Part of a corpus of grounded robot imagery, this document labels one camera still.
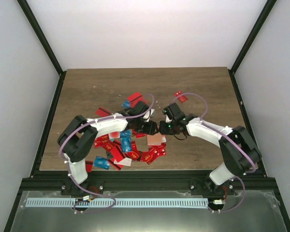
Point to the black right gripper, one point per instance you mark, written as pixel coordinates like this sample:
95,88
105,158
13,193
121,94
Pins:
163,131

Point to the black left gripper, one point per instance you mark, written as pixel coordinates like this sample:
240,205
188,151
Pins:
151,129

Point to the pink card holder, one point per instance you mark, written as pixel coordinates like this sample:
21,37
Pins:
156,139

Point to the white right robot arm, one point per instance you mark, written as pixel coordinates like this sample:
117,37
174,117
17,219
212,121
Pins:
239,151

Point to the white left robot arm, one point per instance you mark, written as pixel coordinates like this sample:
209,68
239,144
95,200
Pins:
78,138

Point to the white red card on table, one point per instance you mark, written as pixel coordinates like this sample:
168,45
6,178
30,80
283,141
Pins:
163,139

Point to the blue card in pile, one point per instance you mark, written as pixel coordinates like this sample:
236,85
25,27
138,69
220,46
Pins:
126,144

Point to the small red card far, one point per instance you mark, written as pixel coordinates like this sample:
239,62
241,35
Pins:
180,96

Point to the white card red dot left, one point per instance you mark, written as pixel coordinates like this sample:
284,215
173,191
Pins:
114,135

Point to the red striped card left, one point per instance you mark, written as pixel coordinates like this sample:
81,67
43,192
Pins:
101,112

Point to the blue card near edge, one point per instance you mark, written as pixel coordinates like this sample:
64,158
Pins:
101,162

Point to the red card near edge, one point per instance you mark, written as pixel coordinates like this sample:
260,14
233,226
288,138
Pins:
89,166

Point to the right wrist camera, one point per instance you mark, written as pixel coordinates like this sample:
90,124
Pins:
168,119

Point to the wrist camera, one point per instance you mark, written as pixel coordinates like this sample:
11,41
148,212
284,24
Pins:
168,119
149,115

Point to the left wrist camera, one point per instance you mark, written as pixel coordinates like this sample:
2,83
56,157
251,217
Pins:
149,115

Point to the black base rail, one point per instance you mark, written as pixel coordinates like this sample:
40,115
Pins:
192,181

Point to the black frame post right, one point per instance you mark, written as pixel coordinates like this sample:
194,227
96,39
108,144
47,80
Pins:
253,34

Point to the black frame post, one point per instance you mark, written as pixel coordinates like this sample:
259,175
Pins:
253,34
26,9

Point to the light blue slotted cable duct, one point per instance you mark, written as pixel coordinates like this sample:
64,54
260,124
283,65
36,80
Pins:
119,203

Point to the black frame post left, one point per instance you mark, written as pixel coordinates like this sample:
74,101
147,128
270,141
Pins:
26,9

